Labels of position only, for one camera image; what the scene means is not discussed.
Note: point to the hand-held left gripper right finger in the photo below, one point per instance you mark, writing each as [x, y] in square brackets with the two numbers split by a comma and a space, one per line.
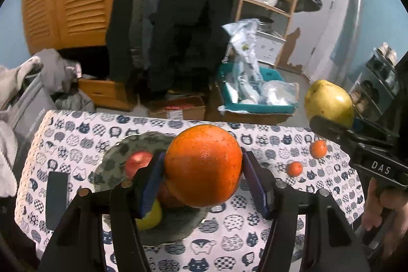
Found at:
[255, 187]

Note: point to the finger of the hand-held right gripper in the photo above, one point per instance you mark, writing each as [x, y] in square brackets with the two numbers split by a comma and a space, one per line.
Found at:
[366, 125]
[334, 130]

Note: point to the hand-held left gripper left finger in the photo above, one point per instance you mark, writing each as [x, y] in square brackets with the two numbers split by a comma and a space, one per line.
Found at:
[151, 187]

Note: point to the red apple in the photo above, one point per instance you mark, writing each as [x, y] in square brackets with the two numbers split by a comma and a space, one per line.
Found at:
[138, 160]

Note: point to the yellow lemon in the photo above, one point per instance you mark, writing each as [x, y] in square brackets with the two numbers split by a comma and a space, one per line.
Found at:
[153, 217]

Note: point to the yellow-green pear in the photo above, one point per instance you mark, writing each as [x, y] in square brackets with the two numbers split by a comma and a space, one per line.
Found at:
[328, 100]

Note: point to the green patterned glass plate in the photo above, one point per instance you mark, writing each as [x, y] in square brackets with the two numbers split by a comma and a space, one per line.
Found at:
[111, 163]

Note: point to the large orange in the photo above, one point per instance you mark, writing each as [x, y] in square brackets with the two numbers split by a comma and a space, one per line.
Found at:
[204, 163]

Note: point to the person's right hand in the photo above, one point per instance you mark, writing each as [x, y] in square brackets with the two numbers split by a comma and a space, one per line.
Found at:
[373, 211]

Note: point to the shoe rack with shoes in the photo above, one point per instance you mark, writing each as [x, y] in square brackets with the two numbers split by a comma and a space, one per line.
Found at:
[376, 80]

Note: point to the cat print tablecloth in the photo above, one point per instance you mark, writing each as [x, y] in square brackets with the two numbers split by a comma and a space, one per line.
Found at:
[255, 138]

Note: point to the clear plastic bag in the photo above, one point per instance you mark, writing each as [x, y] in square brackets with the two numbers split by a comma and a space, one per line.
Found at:
[277, 93]

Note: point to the teal storage box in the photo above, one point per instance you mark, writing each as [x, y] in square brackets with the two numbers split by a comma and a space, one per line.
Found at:
[255, 109]

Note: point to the flat cardboard box red label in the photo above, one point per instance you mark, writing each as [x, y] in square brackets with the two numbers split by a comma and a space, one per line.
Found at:
[188, 103]

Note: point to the dark blue rectangular object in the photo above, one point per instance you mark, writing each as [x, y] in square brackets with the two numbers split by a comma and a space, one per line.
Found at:
[57, 198]

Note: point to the white printed storage box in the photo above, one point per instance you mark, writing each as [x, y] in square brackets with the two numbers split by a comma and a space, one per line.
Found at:
[269, 47]

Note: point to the wooden drawer unit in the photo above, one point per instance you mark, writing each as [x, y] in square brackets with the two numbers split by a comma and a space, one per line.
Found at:
[102, 92]

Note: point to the white and blue plastic bag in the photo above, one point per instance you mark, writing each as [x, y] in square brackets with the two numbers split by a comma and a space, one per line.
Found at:
[245, 68]

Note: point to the white door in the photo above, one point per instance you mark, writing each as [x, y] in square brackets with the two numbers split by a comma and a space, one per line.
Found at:
[338, 20]

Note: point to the large steel pot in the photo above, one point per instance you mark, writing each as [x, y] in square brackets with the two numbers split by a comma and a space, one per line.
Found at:
[264, 25]

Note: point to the dark hanging bag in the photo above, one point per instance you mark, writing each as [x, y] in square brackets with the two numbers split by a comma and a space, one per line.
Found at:
[309, 2]

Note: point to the grey fabric bag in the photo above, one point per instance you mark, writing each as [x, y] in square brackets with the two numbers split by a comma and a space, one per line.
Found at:
[28, 109]

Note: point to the grey clothes pile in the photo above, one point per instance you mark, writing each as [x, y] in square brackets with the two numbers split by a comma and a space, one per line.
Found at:
[57, 68]

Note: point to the black hanging coat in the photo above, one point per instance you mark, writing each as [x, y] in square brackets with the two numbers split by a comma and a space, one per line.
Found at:
[185, 20]

